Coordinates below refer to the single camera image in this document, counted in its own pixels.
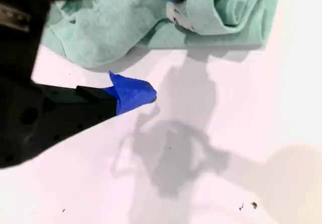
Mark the pale green T-shirt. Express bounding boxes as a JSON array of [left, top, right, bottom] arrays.
[[41, 0, 282, 70]]

